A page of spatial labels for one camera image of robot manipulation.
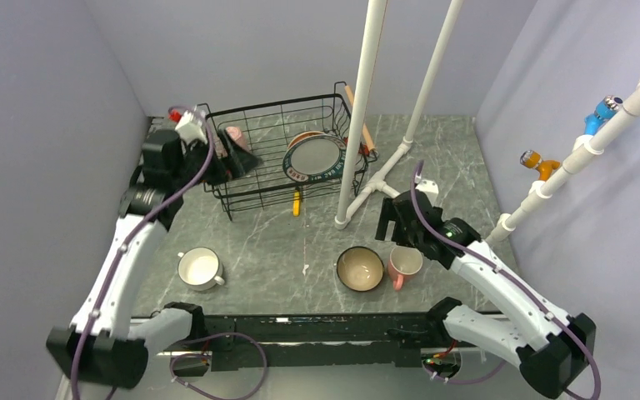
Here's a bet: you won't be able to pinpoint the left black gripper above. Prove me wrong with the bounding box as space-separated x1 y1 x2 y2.
171 128 263 192

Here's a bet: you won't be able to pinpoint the pink mug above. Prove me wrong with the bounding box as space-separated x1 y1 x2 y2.
387 246 423 291
225 126 252 153

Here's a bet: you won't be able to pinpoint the dark bowl cream inside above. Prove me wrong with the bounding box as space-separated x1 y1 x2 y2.
336 246 384 292

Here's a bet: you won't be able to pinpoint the green rimmed white plate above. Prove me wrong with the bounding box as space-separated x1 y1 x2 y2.
282 133 347 183

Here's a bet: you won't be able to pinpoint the orange plate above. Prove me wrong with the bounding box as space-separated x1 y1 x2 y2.
287 131 327 149

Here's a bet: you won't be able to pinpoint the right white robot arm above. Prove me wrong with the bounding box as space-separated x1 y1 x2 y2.
376 189 602 399

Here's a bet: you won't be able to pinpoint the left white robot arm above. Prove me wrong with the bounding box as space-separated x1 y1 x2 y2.
46 127 239 399

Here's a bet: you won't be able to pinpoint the orange tap on pipe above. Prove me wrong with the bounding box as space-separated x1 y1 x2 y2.
520 150 561 182

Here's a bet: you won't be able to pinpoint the blue tap on pipe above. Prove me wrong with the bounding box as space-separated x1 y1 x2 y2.
583 95 623 136

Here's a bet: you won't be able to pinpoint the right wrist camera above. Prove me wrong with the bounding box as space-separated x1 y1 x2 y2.
414 176 439 207

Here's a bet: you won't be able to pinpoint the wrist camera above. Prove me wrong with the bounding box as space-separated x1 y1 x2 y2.
168 106 208 145
414 176 439 207

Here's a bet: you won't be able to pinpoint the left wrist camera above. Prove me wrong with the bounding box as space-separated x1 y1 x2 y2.
168 106 208 145

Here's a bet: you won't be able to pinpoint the red handled scissors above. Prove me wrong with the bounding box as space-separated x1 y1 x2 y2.
357 142 369 156

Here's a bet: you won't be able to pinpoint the black wire dish rack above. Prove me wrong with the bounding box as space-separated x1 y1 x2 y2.
203 81 353 216

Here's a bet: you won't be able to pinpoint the yellow handled utensil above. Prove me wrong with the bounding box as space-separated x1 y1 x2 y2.
292 189 302 217

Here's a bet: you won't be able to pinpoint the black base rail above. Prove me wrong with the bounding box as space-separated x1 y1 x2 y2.
170 312 463 378

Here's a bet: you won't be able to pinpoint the white pvc pipe frame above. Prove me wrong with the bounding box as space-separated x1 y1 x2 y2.
334 1 640 244

